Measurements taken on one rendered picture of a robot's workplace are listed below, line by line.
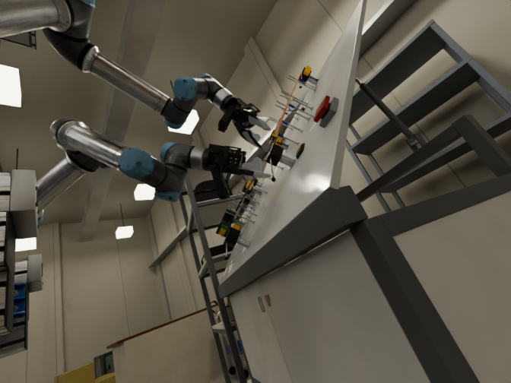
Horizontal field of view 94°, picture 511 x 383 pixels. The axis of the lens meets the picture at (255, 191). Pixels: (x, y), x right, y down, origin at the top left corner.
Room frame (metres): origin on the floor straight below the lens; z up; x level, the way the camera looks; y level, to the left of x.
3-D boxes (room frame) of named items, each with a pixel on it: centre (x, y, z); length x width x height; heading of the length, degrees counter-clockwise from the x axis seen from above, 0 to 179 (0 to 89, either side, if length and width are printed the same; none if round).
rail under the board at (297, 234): (0.92, 0.13, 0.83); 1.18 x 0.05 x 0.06; 26
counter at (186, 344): (3.98, 1.50, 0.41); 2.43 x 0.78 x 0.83; 135
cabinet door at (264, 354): (1.18, 0.23, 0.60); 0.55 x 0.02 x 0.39; 26
